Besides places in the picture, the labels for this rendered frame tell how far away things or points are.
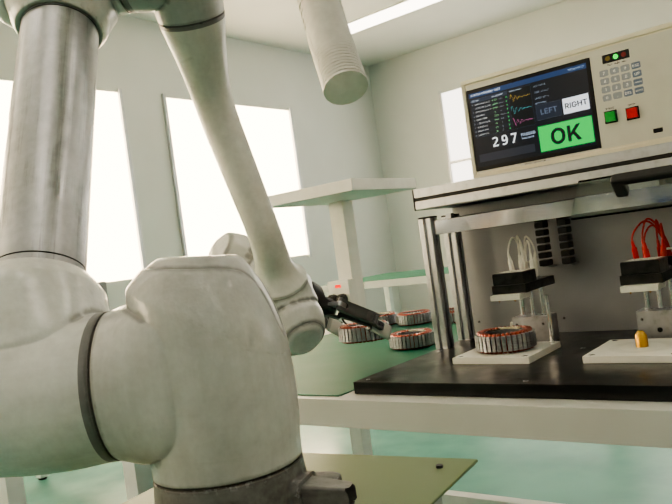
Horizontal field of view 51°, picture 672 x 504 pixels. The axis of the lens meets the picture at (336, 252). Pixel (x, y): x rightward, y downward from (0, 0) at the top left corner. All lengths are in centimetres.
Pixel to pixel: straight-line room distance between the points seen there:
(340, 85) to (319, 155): 570
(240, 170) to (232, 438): 54
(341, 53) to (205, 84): 145
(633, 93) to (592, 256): 35
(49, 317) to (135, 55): 602
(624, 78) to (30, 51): 98
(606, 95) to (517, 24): 709
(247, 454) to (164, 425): 8
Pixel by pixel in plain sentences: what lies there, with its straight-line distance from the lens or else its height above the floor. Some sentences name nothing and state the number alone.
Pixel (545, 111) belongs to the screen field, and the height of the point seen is 122.
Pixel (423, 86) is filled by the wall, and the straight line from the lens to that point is 893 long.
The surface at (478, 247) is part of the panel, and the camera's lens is 164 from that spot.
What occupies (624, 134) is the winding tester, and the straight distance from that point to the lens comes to 139.
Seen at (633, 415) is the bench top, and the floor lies 74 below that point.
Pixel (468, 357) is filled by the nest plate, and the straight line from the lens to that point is 132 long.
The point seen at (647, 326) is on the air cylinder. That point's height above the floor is 80.
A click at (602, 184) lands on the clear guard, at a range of 115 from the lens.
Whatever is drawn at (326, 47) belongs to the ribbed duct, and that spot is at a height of 172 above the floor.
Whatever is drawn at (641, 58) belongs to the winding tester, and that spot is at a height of 127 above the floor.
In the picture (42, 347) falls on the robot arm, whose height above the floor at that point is 96.
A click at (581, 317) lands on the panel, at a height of 80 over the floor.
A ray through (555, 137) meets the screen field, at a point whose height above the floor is 117.
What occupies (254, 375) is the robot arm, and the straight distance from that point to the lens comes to 68.
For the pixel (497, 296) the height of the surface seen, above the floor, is 88.
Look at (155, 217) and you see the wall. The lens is 643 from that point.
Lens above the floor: 101
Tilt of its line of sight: level
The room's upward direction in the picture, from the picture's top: 8 degrees counter-clockwise
